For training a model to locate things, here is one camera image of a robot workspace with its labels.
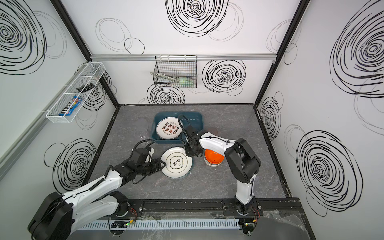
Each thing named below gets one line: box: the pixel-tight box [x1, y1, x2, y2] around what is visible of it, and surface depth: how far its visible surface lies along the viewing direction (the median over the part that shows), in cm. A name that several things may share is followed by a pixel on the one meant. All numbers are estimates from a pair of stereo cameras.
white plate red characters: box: [156, 116, 183, 140], surface depth 107 cm
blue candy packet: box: [58, 96, 83, 116], surface depth 72 cm
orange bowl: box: [204, 149, 225, 164], surface depth 85 cm
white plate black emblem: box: [160, 146, 193, 179], surface depth 89 cm
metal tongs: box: [149, 72, 180, 81], surface depth 86 cm
